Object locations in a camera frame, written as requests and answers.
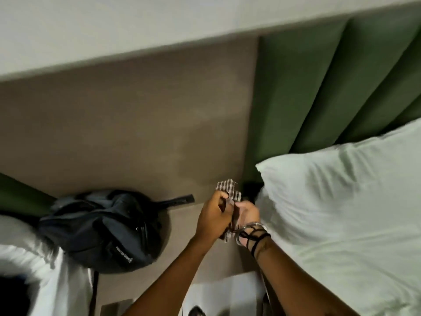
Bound silver bracelet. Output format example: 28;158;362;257
234;222;266;247

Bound checkered cloth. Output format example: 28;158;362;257
215;178;244;243

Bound person's left hand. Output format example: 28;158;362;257
195;190;235;241

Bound person's right hand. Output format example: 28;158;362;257
234;201;262;231

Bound white bed sheet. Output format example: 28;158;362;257
179;272;268;316

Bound green padded headboard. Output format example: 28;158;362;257
0;172;56;217
243;6;421;191

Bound person's left forearm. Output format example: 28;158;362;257
122;234;218;316

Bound black backpack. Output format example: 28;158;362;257
38;189;195;316

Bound white pillow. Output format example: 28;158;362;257
255;118;421;316

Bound black wrist cords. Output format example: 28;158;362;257
239;227;272;260

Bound person's right forearm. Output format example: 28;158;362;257
254;237;362;316

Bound white bedding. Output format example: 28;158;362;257
0;214;93;316

